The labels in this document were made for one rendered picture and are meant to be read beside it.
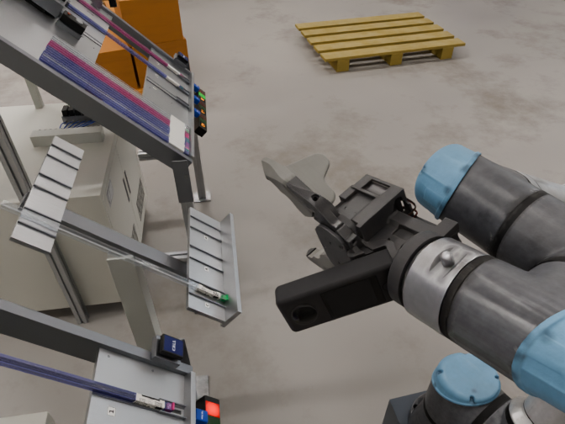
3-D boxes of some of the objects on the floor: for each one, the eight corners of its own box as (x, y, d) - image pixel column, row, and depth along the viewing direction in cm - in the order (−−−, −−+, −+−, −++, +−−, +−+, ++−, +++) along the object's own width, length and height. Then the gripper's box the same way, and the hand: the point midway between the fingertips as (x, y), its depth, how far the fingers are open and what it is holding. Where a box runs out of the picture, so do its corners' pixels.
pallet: (419, 23, 460) (421, 11, 452) (465, 59, 395) (468, 45, 387) (293, 34, 438) (293, 22, 430) (320, 74, 373) (321, 59, 365)
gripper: (477, 303, 48) (349, 232, 63) (445, 151, 36) (298, 108, 51) (422, 362, 46) (303, 273, 61) (369, 218, 34) (238, 153, 49)
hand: (282, 212), depth 55 cm, fingers open, 14 cm apart
